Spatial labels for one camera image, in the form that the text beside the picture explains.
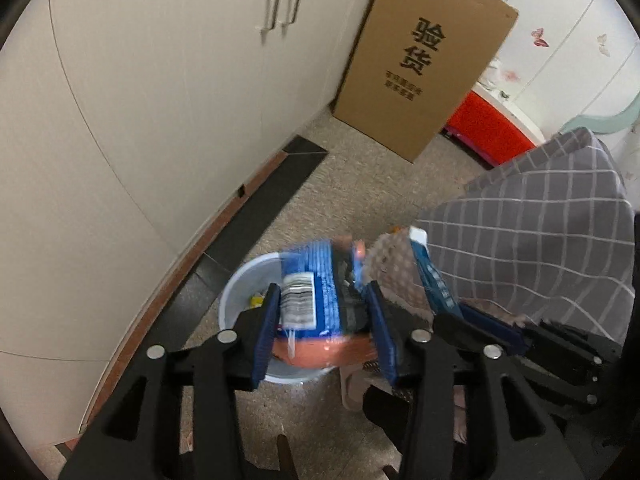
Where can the pink butterfly sticker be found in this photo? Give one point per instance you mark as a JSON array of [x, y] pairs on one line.
[[540, 37]]

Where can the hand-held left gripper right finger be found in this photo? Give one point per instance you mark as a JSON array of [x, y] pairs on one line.
[[385, 330]]

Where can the small yellow wrapper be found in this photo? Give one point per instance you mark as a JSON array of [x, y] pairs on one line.
[[256, 301]]

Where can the red storage box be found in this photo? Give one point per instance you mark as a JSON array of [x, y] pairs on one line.
[[485, 127]]

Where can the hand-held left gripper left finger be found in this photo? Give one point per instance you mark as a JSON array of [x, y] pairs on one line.
[[265, 340]]

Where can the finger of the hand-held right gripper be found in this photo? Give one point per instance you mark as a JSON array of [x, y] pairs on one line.
[[575, 337], [525, 360]]

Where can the brown cardboard box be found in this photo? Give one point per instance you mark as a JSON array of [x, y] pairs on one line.
[[425, 55]]

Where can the blue orange barcode wrapper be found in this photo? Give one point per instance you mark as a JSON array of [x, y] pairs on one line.
[[325, 305]]

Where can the blue white packet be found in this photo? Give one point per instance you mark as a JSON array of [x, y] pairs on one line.
[[435, 275]]

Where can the white wardrobe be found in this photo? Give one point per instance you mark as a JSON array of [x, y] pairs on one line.
[[560, 15]]

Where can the teal bed frame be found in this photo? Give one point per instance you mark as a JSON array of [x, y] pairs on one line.
[[605, 120]]

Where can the pink slipper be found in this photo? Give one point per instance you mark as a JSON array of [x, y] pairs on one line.
[[357, 390]]

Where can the white plastic bucket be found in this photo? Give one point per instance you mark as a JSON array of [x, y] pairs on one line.
[[240, 290]]

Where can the white butterfly sticker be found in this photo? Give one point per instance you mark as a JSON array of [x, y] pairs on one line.
[[602, 44]]

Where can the grey checked bed sheet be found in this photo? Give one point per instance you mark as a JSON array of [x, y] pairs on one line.
[[540, 220]]

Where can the cream floor cabinet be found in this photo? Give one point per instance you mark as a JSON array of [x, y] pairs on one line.
[[125, 135]]

